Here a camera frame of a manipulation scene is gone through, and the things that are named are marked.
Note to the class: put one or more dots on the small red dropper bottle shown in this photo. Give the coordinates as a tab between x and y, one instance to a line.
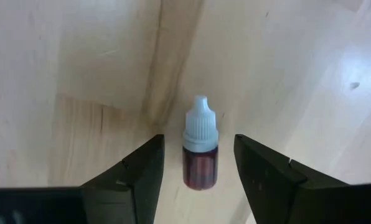
200	168

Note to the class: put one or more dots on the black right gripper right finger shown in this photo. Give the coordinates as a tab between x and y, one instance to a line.
266	186

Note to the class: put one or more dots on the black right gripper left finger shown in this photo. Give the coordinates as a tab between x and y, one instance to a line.
135	193

